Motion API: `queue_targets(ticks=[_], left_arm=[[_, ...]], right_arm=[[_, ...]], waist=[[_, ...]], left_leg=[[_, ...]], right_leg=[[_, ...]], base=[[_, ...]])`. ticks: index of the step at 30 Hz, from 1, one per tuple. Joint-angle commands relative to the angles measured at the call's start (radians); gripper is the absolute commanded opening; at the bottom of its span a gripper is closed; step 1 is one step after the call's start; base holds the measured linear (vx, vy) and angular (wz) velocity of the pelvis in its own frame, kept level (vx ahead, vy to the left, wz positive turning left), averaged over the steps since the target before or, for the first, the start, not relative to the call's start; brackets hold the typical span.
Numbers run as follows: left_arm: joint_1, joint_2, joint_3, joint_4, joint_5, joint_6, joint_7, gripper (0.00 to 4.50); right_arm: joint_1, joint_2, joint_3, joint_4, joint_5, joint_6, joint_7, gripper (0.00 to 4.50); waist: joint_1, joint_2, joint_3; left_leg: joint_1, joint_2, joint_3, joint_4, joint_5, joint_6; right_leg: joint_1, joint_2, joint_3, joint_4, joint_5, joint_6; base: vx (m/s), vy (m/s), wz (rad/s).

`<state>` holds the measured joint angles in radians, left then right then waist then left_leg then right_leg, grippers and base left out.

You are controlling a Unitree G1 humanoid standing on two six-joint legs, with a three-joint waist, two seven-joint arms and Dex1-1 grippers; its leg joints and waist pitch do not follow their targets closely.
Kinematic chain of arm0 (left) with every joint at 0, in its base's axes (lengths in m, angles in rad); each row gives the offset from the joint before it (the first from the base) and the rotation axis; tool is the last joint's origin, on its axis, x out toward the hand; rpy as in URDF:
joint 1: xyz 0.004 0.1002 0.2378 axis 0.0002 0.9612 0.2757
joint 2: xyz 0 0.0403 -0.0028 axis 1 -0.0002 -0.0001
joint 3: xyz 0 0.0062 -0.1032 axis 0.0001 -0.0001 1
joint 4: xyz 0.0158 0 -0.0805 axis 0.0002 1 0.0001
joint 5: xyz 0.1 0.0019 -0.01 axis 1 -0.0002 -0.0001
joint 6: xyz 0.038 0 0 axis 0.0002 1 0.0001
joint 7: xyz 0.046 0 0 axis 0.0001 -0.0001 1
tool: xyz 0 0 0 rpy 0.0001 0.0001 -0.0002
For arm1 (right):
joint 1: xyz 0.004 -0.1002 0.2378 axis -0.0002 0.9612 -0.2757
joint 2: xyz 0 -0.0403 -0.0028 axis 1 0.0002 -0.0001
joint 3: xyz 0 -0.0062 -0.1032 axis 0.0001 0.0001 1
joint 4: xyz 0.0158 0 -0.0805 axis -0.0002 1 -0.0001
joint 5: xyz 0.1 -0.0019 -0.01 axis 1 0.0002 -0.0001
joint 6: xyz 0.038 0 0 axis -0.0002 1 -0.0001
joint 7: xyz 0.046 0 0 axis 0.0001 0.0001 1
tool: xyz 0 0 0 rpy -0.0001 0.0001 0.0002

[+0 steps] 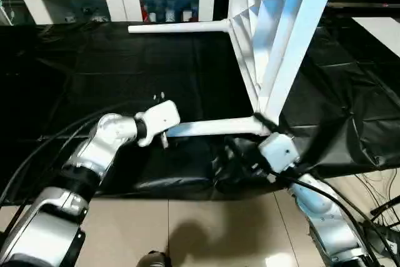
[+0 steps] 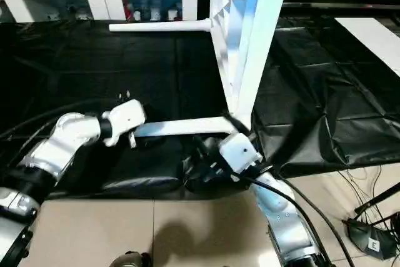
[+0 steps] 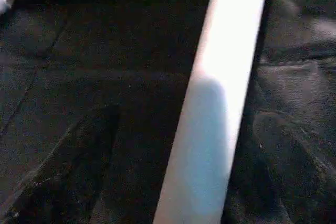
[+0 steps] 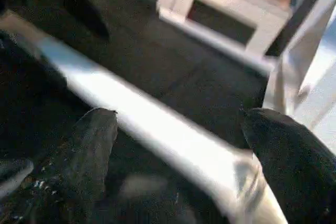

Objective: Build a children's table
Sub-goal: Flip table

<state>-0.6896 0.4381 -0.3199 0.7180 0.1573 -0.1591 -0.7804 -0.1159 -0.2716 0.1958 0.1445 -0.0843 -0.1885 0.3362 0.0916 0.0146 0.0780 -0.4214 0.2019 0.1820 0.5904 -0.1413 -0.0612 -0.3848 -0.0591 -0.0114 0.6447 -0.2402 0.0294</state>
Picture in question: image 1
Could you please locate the white plastic table leg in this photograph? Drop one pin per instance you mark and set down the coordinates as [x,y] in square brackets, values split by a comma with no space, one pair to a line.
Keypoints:
[175,27]
[212,127]

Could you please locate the black plastic mat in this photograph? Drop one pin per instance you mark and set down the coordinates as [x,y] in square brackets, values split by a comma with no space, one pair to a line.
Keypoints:
[94,73]

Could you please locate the black metal rail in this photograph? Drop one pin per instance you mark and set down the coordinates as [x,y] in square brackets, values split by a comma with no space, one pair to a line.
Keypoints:
[362,5]

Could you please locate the white flat board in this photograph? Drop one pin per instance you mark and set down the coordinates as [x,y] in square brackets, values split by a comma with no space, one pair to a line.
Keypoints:
[381,32]

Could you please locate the grey left robot foot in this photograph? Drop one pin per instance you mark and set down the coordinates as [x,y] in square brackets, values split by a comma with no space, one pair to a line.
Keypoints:
[154,259]

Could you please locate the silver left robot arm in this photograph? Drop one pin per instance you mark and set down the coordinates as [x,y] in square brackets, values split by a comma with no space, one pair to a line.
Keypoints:
[94,148]

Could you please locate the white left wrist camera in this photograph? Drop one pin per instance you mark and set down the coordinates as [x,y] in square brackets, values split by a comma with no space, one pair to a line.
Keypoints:
[159,117]

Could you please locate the white plastic table top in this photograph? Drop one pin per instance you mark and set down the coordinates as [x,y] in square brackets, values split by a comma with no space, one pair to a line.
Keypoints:
[256,17]

